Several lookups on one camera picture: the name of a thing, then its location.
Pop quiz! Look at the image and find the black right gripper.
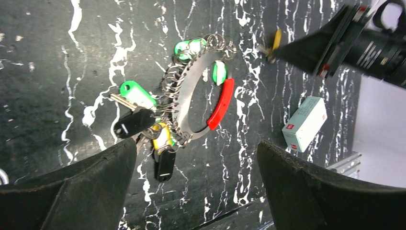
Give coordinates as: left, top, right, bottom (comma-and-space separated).
272, 0, 406, 89

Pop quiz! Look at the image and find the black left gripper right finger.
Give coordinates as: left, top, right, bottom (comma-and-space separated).
257, 141, 406, 230

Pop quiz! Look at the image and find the yellow tagged key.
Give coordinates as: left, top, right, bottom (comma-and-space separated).
257, 29, 282, 63

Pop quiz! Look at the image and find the red white key ring bundle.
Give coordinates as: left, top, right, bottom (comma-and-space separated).
109, 33, 237, 183

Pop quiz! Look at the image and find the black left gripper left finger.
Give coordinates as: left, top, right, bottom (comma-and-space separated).
0, 138, 137, 230

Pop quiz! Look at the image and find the white card box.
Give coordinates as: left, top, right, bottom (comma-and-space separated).
282, 96, 327, 152

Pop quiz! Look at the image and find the aluminium frame rail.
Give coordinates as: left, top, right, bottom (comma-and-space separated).
327, 151, 362, 179

